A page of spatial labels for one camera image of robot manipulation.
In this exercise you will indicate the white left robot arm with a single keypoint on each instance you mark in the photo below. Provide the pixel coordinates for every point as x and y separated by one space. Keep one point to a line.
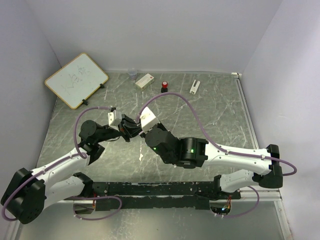
31 191

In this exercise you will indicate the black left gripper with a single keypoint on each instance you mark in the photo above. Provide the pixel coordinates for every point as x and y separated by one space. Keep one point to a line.
129 130

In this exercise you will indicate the white staples box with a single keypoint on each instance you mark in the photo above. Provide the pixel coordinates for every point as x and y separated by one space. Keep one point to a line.
145 81

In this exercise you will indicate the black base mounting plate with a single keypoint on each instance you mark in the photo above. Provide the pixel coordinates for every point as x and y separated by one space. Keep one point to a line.
164 195

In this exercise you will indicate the aluminium frame rail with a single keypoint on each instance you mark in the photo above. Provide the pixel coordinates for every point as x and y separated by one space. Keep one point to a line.
237 78

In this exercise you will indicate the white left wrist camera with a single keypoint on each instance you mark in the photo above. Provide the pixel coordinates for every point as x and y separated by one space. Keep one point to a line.
114 119

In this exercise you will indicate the white stapler remover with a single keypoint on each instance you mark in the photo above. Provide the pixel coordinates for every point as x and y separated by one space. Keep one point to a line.
195 86

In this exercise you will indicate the red and black stamp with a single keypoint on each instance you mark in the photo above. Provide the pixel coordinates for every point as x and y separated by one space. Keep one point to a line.
164 87

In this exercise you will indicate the clear cup of paper clips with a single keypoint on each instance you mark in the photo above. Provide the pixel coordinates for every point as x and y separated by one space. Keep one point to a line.
133 73

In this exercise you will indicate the small whiteboard with wooden frame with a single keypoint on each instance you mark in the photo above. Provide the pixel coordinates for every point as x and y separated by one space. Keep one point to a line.
75 82

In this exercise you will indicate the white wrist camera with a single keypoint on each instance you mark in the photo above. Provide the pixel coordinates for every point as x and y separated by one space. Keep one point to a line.
114 119
147 120

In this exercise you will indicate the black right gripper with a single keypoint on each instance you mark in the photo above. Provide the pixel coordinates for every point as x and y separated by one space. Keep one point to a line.
161 126

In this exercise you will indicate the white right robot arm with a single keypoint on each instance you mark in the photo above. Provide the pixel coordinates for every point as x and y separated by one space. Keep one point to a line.
254 166

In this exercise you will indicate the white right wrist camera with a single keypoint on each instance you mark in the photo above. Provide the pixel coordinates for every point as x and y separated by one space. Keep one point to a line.
147 120

